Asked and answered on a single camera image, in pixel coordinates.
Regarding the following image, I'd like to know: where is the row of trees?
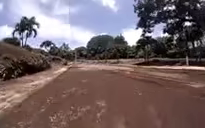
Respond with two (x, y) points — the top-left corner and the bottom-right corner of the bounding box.
(39, 33), (205, 61)

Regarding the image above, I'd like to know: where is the red dirt road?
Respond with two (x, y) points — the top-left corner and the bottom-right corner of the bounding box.
(0, 63), (205, 128)

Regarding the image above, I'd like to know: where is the palm tree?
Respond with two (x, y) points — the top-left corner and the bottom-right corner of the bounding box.
(11, 15), (41, 48)

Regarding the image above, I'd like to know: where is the dry grass ground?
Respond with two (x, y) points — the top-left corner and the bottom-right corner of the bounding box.
(75, 57), (205, 67)

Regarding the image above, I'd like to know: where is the large spreading tree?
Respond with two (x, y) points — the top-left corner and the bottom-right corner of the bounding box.
(133, 0), (205, 67)

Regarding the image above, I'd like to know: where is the pale sandy verge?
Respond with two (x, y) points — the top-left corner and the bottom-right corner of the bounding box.
(0, 64), (72, 117)

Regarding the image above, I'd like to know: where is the overgrown earth bank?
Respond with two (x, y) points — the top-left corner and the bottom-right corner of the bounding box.
(0, 39), (70, 83)

